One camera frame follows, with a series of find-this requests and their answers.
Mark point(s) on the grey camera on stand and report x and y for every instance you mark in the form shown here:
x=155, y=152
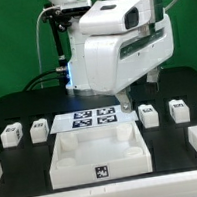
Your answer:
x=75, y=8

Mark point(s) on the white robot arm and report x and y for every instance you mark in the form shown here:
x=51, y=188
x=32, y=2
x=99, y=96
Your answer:
x=78, y=83

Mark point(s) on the white square table top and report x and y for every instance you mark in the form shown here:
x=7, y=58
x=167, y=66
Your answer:
x=96, y=154

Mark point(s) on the black camera stand pole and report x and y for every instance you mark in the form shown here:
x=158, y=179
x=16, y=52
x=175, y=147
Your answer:
x=57, y=41

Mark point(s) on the AprilTag marker sheet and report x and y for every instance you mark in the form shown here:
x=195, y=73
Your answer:
x=91, y=118

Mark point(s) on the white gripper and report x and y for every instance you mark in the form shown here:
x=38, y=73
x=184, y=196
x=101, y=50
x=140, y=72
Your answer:
x=116, y=61

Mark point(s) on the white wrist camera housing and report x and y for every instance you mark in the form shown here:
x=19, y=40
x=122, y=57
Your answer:
x=115, y=16

